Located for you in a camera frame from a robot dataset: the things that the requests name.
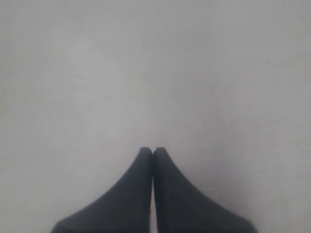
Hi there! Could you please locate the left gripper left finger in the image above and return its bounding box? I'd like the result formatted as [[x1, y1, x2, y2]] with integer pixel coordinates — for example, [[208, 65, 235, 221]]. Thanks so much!
[[52, 147, 153, 233]]

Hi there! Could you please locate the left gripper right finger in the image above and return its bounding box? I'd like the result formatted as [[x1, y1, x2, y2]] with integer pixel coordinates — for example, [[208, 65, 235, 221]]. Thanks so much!
[[153, 148, 256, 233]]

